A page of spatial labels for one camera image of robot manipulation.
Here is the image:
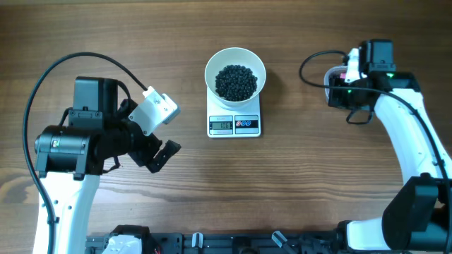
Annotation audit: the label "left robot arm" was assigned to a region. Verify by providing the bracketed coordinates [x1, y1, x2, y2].
[33, 77, 181, 253]

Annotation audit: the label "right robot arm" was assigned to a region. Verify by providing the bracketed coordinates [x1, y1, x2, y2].
[324, 39, 451, 253]

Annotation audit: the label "white digital kitchen scale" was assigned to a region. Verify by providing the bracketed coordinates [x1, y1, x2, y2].
[207, 90, 261, 138]

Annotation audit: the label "black beans in bowl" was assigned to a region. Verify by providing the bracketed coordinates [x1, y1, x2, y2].
[215, 65, 258, 102]

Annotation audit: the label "white bowl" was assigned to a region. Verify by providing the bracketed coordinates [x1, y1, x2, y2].
[204, 47, 267, 107]

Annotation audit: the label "clear plastic container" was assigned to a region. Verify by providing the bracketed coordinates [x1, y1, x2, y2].
[323, 66, 347, 102]

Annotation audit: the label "right black camera cable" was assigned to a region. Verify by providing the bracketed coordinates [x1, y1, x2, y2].
[299, 49, 452, 253]

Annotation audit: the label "black camera cable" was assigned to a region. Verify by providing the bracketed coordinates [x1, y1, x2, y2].
[299, 49, 452, 253]
[22, 52, 149, 254]

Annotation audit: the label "left black camera cable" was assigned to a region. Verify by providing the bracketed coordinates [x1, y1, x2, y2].
[22, 52, 149, 254]

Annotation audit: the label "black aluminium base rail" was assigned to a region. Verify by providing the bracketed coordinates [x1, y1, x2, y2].
[85, 225, 348, 254]

